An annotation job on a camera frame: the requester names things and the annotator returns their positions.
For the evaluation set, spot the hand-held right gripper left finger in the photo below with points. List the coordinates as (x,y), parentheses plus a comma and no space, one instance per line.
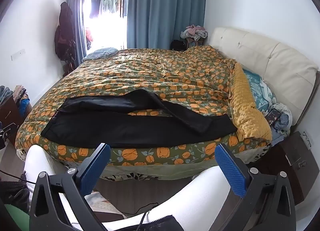
(96,168)

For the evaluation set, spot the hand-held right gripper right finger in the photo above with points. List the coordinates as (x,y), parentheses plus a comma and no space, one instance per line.
(230,173)

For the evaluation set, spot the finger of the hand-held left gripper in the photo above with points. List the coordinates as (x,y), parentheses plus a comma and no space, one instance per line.
(10,128)

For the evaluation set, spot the black pants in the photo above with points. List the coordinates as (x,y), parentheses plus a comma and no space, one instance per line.
(125,128)

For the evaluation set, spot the dark wooden cabinet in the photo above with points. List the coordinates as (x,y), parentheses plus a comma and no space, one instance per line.
(10,113)

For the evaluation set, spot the blue cloth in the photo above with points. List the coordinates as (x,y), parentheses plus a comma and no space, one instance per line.
(24,106)

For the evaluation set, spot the grey blue folded clothes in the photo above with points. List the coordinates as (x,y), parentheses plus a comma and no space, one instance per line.
(5,93)

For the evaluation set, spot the beige pink folded clothes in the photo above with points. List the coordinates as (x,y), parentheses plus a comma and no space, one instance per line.
(19,92)

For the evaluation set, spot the pale patterned cloth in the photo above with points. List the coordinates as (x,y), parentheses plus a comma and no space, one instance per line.
(102,206)

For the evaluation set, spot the person's right leg white trousers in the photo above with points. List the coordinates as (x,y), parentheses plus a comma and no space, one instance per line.
(195,196)

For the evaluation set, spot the person's leg white trousers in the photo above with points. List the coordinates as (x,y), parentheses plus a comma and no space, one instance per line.
(41,158)
(195,196)

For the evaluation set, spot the person's left leg white trousers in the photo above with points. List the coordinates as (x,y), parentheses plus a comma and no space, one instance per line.
(41,158)

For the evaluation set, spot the leaf print bed sheet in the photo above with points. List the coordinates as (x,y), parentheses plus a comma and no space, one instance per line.
(140,174)

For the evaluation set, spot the dark wooden nightstand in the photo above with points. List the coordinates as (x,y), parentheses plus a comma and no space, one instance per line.
(287,163)

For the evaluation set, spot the yellow dotted blanket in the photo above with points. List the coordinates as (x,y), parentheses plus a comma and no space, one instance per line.
(246,111)

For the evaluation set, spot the dark smartphone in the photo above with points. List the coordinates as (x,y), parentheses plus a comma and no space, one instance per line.
(273,116)

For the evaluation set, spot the pale blue crumpled clothes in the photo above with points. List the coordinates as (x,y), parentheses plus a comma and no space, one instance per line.
(283,123)

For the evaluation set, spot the green object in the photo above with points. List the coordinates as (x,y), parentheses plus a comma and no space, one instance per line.
(15,217)

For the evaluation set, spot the black zip pouch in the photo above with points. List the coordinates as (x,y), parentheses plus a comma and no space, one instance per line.
(157,224)

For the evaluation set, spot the teal patterned pillow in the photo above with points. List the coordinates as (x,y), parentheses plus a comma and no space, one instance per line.
(258,91)

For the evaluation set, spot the dark red hanging coat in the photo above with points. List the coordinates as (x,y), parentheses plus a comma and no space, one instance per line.
(64,36)

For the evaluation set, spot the orange floral green quilt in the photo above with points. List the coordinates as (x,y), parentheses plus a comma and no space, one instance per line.
(155,76)

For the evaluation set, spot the blue striped pillow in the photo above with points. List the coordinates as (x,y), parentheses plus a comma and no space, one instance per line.
(100,53)

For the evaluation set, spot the cream padded headboard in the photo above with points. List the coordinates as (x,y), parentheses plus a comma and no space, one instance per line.
(272,61)

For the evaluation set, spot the red cloth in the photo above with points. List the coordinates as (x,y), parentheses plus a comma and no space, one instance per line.
(89,36)

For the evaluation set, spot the narrow blue curtain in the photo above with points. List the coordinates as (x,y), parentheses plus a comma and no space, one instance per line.
(75,21)

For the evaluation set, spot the balcony glass door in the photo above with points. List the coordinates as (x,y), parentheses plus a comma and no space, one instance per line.
(107,31)

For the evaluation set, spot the black bag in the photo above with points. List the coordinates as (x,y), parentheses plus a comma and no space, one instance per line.
(178,45)

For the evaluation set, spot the pile of pink grey clothes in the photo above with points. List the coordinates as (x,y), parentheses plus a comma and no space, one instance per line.
(195,32)

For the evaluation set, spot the dark hanging garment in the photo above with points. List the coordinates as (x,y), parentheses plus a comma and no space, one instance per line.
(95,6)

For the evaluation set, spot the pale green hanging shirt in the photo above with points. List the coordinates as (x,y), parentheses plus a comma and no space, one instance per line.
(116,2)
(105,3)

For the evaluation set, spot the wide blue curtain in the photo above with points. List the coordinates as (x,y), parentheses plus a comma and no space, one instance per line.
(165,11)

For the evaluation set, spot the white wall switch plate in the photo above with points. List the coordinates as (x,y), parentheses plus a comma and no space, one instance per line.
(18,54)

